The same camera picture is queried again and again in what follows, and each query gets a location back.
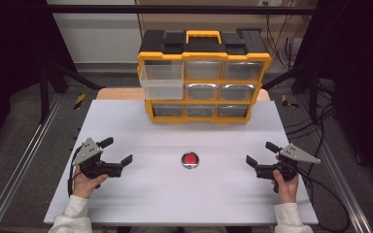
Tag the black horizontal frame bar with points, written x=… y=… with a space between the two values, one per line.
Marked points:
x=175 y=9

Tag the clear plastic pulled-out drawer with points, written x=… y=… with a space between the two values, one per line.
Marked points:
x=162 y=84

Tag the yellow black drawer cabinet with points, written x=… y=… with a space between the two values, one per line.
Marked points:
x=204 y=43

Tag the round red silver tin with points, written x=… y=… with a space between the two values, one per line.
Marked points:
x=190 y=159

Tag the black metal stand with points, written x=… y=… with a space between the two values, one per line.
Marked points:
x=45 y=87
x=312 y=84

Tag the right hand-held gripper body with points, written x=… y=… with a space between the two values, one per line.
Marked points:
x=291 y=155

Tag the aluminium frame rail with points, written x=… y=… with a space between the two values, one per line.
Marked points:
x=16 y=165
x=346 y=197

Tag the yellow black hazard tape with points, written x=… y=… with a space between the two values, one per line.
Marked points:
x=286 y=102
x=79 y=101

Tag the set of closed clear drawers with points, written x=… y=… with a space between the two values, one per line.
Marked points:
x=204 y=92

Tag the person's left hand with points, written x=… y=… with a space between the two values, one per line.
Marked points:
x=84 y=186

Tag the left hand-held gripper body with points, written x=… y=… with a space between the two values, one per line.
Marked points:
x=92 y=166

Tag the person's right hand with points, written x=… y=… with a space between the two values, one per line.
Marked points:
x=286 y=191

